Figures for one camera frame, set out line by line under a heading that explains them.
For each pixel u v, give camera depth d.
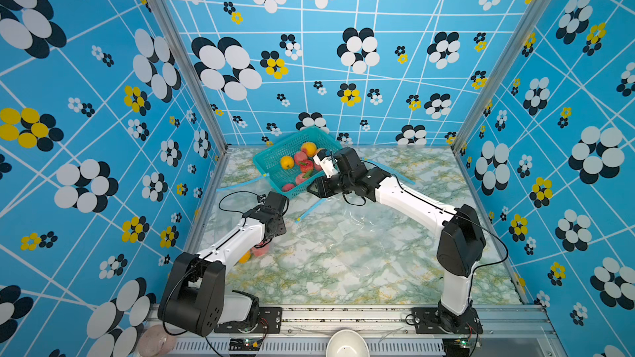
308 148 1.11
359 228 0.91
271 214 0.68
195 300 0.41
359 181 0.64
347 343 0.68
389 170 1.12
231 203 1.02
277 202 0.72
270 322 0.73
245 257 0.84
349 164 0.64
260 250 0.83
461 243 0.47
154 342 0.70
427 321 0.72
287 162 1.08
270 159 1.08
